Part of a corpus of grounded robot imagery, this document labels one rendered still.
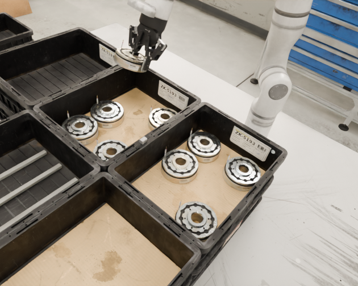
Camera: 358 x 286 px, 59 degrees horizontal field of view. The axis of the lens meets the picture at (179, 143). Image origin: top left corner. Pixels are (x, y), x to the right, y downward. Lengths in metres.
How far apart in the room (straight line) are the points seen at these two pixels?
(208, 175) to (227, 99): 0.58
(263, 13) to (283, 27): 2.79
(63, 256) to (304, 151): 0.93
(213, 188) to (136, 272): 0.31
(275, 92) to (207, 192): 0.38
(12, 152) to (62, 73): 0.40
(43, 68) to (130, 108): 0.38
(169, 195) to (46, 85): 0.60
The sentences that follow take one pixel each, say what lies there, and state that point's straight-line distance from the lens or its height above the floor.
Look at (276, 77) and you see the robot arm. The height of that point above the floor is 1.03.
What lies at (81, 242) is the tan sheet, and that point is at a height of 0.83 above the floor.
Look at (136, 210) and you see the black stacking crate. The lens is 0.72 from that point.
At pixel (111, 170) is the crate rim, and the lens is 0.75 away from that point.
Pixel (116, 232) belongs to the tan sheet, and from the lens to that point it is 0.78.
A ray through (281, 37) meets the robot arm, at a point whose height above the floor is 1.15.
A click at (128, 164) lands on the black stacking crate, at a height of 0.91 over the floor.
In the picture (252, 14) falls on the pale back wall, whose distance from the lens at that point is 3.78.
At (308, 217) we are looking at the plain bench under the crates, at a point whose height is 0.70.
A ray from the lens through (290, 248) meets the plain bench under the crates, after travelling 1.01.
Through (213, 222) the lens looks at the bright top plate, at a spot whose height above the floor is 0.86.
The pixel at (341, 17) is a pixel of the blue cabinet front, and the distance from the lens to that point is 2.55.
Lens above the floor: 1.51
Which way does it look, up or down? 45 degrees down
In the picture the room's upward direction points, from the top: 11 degrees clockwise
